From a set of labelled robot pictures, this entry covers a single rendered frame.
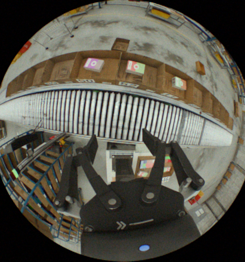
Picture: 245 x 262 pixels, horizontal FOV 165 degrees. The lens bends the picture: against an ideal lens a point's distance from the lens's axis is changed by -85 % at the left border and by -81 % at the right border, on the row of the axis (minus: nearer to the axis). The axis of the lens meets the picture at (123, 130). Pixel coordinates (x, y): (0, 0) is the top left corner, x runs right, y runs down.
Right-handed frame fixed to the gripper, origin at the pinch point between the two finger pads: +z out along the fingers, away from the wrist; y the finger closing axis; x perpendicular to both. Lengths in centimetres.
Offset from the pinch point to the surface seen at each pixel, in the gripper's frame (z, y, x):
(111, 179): 77, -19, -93
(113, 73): 71, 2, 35
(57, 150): 47, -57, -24
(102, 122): 82, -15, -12
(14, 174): -5, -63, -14
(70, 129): 82, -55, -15
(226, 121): 59, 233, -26
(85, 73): 71, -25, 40
